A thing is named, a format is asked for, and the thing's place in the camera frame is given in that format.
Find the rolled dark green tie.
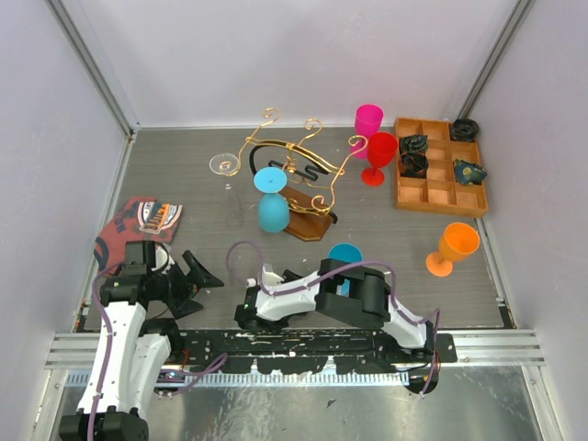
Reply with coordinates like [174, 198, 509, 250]
[400, 134, 428, 155]

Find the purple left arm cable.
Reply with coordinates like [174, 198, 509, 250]
[86, 241, 229, 441]

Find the light blue wine glass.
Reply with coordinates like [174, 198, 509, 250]
[254, 166, 290, 233]

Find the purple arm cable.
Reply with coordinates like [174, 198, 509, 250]
[86, 241, 229, 441]
[226, 239, 443, 397]

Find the gold wire glass rack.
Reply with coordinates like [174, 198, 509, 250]
[235, 107, 359, 216]

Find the clear wine glass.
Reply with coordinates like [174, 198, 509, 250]
[209, 153, 241, 190]

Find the orange wine glass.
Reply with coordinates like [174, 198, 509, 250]
[425, 222, 481, 277]

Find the magenta wine glass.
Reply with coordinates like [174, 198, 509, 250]
[350, 104, 384, 159]

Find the rolled dark orange-patterned tie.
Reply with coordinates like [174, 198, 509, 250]
[399, 153, 429, 179]

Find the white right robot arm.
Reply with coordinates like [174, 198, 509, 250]
[234, 258, 435, 362]

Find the patterned folded cloth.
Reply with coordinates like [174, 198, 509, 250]
[94, 197, 183, 271]

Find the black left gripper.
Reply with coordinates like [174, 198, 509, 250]
[149, 250, 222, 319]

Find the wooden compartment tray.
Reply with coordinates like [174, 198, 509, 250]
[394, 117, 489, 218]

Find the red wine glass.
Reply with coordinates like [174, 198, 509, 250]
[361, 132, 399, 187]

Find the rolled black tie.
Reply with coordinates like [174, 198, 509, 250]
[449, 119, 480, 142]

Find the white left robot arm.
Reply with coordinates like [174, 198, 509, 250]
[59, 241, 223, 440]

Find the wooden rack base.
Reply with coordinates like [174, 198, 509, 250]
[279, 187, 338, 242]

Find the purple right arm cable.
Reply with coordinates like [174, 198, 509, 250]
[226, 239, 443, 397]

